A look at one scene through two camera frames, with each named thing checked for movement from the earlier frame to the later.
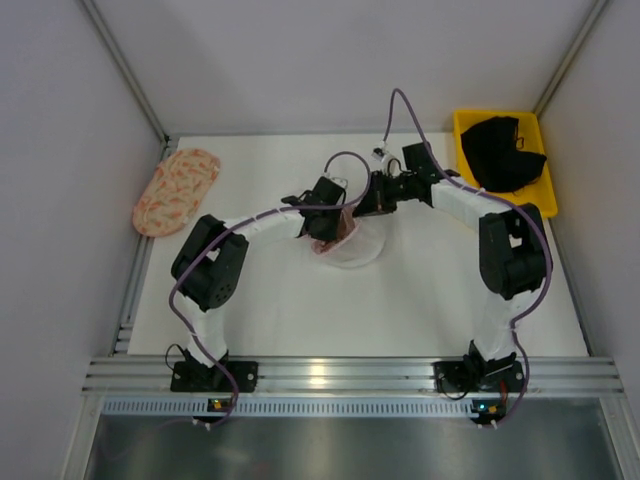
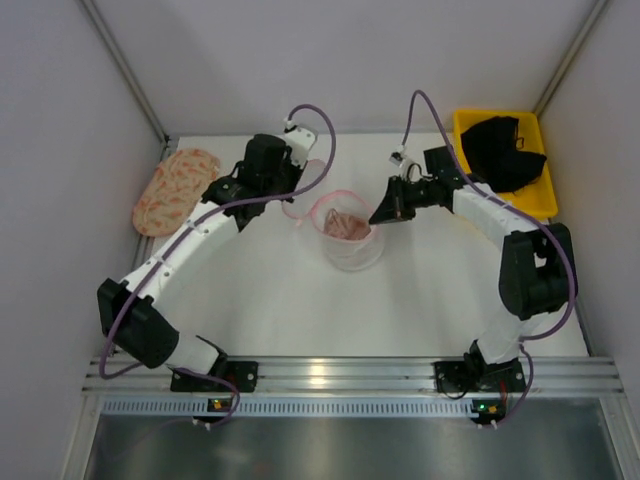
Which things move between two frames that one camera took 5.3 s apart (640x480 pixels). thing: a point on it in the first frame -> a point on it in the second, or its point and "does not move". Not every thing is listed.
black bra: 499,163 does not move
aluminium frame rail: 579,376 does not move
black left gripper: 325,228 -> 288,176
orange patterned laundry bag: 173,191 does not move
